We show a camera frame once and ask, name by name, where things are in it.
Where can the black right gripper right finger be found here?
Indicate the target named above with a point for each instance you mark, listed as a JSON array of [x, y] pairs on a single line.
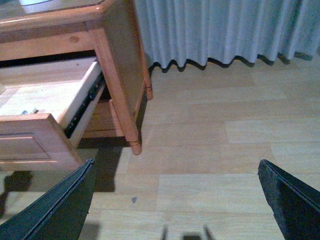
[[295, 204]]

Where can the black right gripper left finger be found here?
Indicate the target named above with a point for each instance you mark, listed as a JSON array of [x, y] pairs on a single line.
[[60, 213]]

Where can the wooden drawer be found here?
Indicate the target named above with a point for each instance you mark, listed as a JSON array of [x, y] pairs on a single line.
[[37, 103], [104, 122]]

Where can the wooden nightstand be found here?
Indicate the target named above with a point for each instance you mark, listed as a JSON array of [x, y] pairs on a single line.
[[107, 27]]

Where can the grey pleated curtain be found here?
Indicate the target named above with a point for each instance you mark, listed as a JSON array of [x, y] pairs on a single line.
[[176, 31]]

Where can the black drawer slide rail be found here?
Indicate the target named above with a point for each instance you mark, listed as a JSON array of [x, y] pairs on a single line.
[[91, 95]]

